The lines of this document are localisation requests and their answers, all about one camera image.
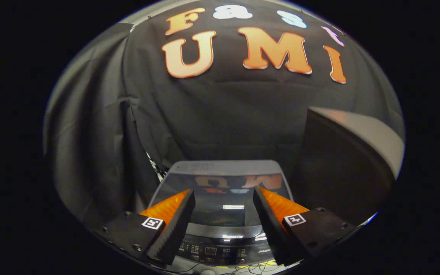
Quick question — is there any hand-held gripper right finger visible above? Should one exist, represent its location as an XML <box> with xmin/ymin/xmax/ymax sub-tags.
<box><xmin>253</xmin><ymin>186</ymin><xmax>358</xmax><ymax>267</ymax></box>

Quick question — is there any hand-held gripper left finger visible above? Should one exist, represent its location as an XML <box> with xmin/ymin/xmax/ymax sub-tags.
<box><xmin>90</xmin><ymin>189</ymin><xmax>196</xmax><ymax>268</ymax></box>

